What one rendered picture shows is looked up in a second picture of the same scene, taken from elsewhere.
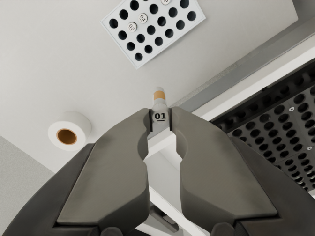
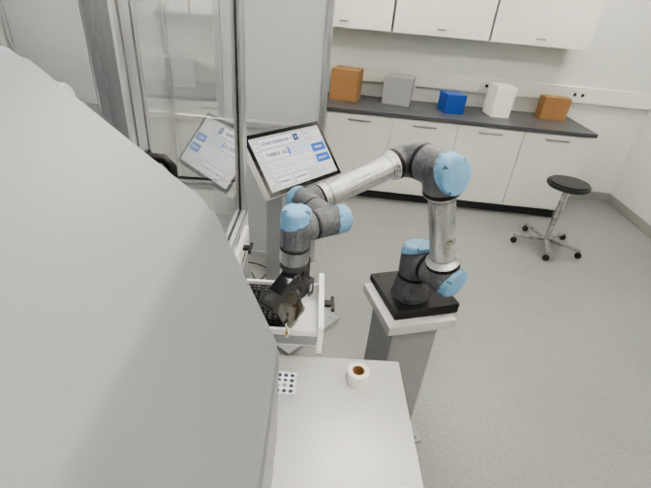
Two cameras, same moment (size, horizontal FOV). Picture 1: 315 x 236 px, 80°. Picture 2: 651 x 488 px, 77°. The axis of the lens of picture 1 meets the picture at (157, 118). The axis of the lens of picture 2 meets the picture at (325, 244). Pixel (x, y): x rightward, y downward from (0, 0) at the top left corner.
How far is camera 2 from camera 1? 1.08 m
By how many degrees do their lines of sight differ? 37
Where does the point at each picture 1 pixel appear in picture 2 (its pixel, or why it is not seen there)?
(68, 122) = (350, 375)
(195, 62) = not seen: hidden behind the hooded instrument
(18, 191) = (636, 455)
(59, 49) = (325, 409)
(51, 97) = (354, 397)
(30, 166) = (583, 473)
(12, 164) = not seen: outside the picture
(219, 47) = not seen: hidden behind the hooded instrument
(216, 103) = (276, 330)
